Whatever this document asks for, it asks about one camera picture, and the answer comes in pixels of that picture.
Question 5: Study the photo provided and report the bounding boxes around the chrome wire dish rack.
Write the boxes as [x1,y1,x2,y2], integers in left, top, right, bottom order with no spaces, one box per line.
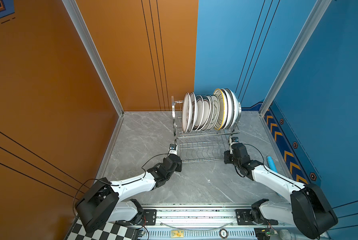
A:
[172,97,240,163]

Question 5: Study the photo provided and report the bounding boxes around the white plate red characters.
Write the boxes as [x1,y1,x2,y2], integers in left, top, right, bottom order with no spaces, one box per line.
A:
[182,93,192,133]
[188,92,198,132]

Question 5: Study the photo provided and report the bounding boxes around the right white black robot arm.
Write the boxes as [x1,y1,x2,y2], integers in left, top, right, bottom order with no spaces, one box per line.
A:
[224,137,339,239]

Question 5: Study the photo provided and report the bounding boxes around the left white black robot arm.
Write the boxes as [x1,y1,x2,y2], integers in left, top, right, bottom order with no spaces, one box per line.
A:
[75,154,182,233]

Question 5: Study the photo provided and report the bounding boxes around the light blue toy microphone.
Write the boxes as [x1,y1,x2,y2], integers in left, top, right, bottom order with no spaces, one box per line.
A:
[267,156,278,173]

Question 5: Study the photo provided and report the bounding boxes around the white plate grey pattern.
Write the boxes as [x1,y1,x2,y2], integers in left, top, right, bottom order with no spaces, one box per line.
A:
[207,95,219,130]

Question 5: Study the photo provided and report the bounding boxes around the large white plate black rim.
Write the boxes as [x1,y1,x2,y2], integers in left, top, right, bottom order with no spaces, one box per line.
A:
[224,89,241,129]

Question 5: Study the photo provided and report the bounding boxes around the white plate dark rim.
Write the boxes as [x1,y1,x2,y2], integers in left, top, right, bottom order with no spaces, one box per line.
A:
[193,95,211,131]

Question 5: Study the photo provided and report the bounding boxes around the yellow rim dotted plate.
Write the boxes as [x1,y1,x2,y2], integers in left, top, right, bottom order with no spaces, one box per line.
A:
[214,89,228,130]

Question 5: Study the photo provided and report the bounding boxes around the black white checkerboard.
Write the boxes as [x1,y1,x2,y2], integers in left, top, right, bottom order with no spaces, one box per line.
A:
[65,220,140,240]

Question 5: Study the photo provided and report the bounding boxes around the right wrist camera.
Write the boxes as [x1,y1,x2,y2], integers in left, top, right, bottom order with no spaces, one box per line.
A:
[229,137,239,146]

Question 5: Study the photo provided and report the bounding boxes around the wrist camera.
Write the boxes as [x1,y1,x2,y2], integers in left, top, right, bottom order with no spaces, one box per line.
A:
[169,144,178,155]
[229,137,239,146]

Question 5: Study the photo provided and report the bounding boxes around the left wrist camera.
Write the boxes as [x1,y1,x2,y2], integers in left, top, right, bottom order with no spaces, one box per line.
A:
[169,144,178,155]

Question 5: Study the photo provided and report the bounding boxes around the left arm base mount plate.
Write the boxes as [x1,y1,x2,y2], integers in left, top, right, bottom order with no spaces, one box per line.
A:
[115,208,158,226]

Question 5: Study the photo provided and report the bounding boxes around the aluminium front rail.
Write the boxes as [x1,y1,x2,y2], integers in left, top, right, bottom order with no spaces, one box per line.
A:
[124,205,306,240]

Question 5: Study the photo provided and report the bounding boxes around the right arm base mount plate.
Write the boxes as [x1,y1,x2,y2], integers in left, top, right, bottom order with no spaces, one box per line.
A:
[235,209,279,226]

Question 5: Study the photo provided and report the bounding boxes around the grey microphone at rail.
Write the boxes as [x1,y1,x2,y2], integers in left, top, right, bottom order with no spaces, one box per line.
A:
[279,230,297,240]

